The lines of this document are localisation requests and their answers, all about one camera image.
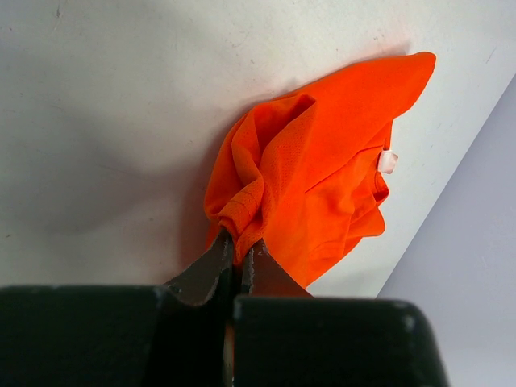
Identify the orange t shirt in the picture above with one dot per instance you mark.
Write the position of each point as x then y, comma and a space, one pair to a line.
304, 172

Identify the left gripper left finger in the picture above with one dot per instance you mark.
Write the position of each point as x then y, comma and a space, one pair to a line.
198, 348

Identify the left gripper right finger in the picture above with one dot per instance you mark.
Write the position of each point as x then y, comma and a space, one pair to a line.
262, 276

